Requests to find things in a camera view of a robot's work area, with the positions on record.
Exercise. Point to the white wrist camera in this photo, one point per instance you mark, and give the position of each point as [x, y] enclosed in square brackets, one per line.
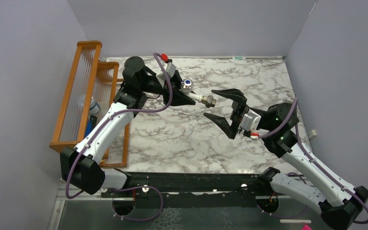
[170, 69]
[250, 122]

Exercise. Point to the white plastic water faucet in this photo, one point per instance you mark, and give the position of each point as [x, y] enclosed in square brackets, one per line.
[186, 87]

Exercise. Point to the white chalk stick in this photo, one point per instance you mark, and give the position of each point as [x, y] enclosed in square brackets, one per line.
[295, 221]

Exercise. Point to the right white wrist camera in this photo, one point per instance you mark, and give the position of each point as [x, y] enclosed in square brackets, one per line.
[250, 122]

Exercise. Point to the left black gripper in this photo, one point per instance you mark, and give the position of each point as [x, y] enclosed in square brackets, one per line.
[178, 97]

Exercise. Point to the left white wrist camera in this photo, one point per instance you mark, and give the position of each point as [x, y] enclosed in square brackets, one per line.
[170, 69]

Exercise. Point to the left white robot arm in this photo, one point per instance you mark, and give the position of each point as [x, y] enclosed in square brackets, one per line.
[142, 91]

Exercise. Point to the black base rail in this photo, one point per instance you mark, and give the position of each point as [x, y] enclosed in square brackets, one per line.
[193, 190]

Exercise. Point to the silver hex nut fitting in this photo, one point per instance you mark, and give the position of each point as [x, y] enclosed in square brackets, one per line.
[208, 101]

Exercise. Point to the orange wooden dish rack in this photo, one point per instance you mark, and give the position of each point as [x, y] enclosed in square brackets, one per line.
[90, 76]

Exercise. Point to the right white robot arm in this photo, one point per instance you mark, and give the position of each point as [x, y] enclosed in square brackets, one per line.
[337, 201]

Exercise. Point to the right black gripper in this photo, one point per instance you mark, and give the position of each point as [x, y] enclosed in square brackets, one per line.
[240, 109]

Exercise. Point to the pink paper scrap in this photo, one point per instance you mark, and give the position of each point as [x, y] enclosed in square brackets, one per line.
[306, 227]

